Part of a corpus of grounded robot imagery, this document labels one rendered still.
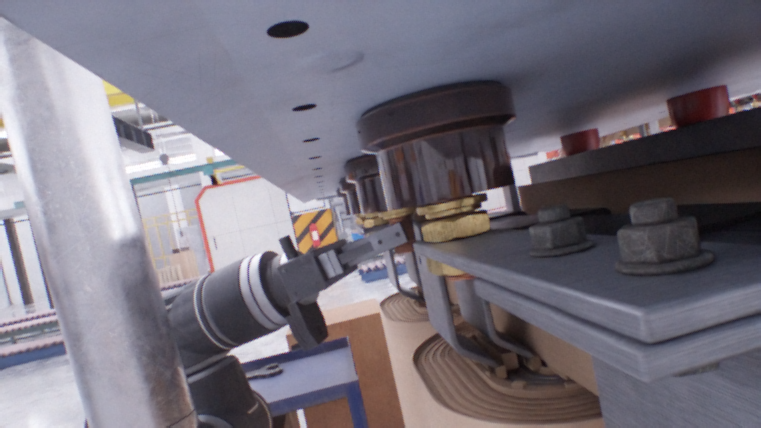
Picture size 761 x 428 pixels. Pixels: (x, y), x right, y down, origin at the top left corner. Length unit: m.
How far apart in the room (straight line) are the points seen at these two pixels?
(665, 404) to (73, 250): 0.52
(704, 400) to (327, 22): 0.17
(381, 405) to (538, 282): 1.76
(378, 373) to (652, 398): 1.67
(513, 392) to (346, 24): 0.45
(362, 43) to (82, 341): 0.46
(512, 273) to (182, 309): 0.57
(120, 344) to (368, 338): 1.33
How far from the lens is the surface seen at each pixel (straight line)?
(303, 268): 0.58
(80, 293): 0.58
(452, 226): 0.32
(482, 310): 0.58
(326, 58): 0.21
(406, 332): 0.93
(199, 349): 0.70
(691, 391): 0.20
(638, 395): 0.23
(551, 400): 0.54
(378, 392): 1.88
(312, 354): 1.63
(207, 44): 0.17
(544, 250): 0.20
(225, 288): 0.66
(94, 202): 0.58
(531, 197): 1.17
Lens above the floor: 1.29
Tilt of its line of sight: 2 degrees down
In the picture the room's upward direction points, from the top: 12 degrees counter-clockwise
